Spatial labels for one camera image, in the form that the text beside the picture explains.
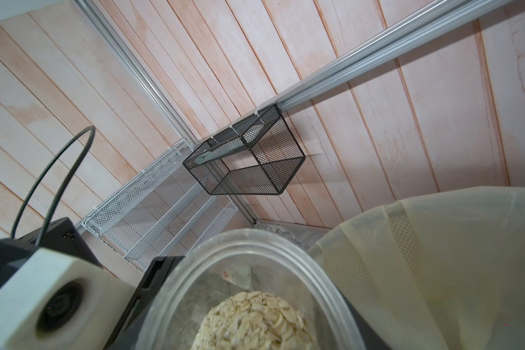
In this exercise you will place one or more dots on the black wire mesh basket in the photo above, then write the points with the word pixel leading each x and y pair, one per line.
pixel 255 156

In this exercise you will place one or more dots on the green small box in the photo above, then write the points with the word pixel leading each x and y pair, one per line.
pixel 239 275

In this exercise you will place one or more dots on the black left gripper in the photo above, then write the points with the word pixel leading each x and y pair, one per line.
pixel 63 237

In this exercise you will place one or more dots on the white wire mesh shelf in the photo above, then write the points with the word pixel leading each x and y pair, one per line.
pixel 162 211

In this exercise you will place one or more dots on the wide oatmeal jar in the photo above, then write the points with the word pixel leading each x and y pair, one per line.
pixel 292 304

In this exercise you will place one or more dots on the cream trash bag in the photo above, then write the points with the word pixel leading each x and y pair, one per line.
pixel 441 271

